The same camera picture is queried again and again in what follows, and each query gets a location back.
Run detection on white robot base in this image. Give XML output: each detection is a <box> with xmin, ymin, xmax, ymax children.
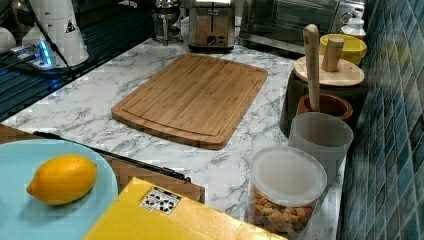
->
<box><xmin>13</xmin><ymin>0</ymin><xmax>89</xmax><ymax>70</ymax></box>

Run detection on silver two-slot toaster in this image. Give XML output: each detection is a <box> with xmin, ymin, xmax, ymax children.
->
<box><xmin>188</xmin><ymin>0</ymin><xmax>235</xmax><ymax>50</ymax></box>

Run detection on stainless toaster oven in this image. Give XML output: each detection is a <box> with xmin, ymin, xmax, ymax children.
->
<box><xmin>239</xmin><ymin>0</ymin><xmax>367</xmax><ymax>54</ymax></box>

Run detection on bamboo cutting board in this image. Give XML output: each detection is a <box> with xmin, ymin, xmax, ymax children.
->
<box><xmin>111</xmin><ymin>54</ymin><xmax>268</xmax><ymax>150</ymax></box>

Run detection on plastic container with croutons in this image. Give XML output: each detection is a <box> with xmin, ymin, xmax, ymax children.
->
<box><xmin>246</xmin><ymin>146</ymin><xmax>327</xmax><ymax>237</ymax></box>

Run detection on yellow cereal box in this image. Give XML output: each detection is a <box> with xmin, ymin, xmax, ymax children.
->
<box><xmin>83</xmin><ymin>178</ymin><xmax>287</xmax><ymax>240</ymax></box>

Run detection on steel pot with lid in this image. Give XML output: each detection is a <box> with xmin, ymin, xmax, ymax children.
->
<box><xmin>152</xmin><ymin>0</ymin><xmax>183</xmax><ymax>46</ymax></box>

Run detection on translucent plastic cup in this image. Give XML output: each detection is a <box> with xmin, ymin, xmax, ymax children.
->
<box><xmin>288</xmin><ymin>112</ymin><xmax>354</xmax><ymax>184</ymax></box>

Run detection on brown wooden mortar bowl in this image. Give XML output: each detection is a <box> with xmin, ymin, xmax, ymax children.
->
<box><xmin>297</xmin><ymin>93</ymin><xmax>353</xmax><ymax>122</ymax></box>

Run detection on wooden pestle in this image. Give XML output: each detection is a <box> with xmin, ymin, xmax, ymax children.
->
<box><xmin>303</xmin><ymin>24</ymin><xmax>320</xmax><ymax>112</ymax></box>

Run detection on dark square canister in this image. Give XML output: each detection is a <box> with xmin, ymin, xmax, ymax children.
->
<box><xmin>279</xmin><ymin>72</ymin><xmax>368</xmax><ymax>137</ymax></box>

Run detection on yellow mug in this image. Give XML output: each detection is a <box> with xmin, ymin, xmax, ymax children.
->
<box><xmin>320</xmin><ymin>34</ymin><xmax>367</xmax><ymax>65</ymax></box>

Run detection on yellow lemon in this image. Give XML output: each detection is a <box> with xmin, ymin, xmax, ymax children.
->
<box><xmin>26</xmin><ymin>154</ymin><xmax>97</xmax><ymax>206</ymax></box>

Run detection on white-capped orange bottle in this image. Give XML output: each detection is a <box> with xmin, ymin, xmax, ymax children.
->
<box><xmin>341</xmin><ymin>18</ymin><xmax>366</xmax><ymax>41</ymax></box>

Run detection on light blue plate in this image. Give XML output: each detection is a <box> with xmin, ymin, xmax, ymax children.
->
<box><xmin>0</xmin><ymin>139</ymin><xmax>118</xmax><ymax>240</ymax></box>

